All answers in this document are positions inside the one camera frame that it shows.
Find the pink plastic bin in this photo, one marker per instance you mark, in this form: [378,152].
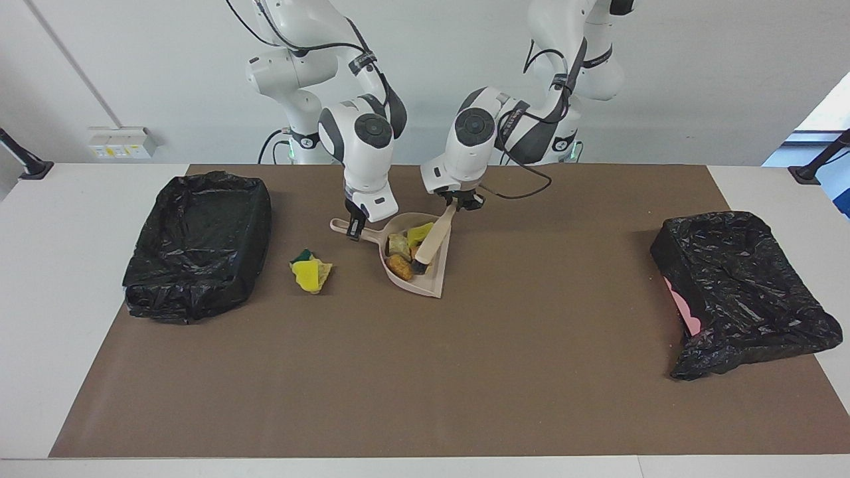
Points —
[687,312]

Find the black bag over pink bin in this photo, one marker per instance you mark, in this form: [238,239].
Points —
[744,285]

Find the pale beige sponge chunk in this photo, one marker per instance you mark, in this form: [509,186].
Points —
[325,271]

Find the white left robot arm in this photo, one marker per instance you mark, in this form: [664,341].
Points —
[471,153]

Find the pale jagged sponge chunk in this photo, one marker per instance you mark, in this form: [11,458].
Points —
[398,244]

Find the white wall socket box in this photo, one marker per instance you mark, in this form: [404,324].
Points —
[119,143]

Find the beige hand brush black bristles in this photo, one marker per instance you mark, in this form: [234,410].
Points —
[435,239]

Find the brown table mat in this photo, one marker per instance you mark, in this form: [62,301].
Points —
[425,411]

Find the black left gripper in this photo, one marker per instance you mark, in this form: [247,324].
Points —
[468,198]

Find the black bag lined bin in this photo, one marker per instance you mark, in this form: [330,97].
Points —
[199,265]

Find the beige plastic dustpan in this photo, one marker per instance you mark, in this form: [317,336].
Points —
[435,279]

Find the brown sponge chunk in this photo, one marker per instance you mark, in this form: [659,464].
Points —
[400,267]

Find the black clamp stand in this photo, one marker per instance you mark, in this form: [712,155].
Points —
[810,174]
[30,166]

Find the yellow sponge piece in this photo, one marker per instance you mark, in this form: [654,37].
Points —
[307,273]
[418,234]

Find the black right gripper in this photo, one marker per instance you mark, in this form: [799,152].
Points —
[350,211]

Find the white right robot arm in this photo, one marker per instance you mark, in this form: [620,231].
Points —
[365,159]

